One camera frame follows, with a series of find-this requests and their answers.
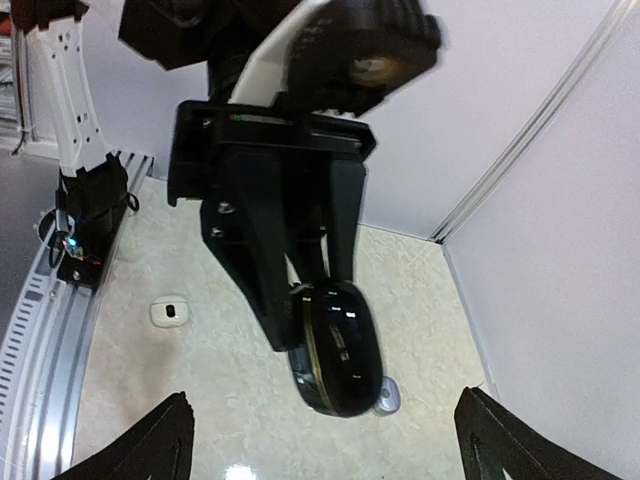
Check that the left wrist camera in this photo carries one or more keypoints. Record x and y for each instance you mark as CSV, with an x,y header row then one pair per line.
x,y
343,56

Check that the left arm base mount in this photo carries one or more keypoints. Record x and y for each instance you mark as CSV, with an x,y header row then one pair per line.
x,y
88,211

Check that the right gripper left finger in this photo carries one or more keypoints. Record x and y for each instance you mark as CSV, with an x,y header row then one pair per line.
x,y
158,446

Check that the white earbud charging case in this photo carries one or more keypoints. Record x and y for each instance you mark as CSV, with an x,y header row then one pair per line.
x,y
171,311

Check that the purple earbud charging case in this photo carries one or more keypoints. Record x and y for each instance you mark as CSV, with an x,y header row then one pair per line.
x,y
389,400

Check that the black earbud charging case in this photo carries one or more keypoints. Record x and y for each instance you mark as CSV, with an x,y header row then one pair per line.
x,y
336,363

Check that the aluminium front rail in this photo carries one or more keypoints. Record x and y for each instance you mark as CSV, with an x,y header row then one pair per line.
x,y
44,357

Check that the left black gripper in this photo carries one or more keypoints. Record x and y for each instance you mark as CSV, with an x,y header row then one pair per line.
x,y
254,209

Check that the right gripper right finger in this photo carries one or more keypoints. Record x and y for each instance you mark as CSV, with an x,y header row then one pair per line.
x,y
495,444

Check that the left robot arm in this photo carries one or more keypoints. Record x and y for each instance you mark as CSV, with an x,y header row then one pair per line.
x,y
173,34

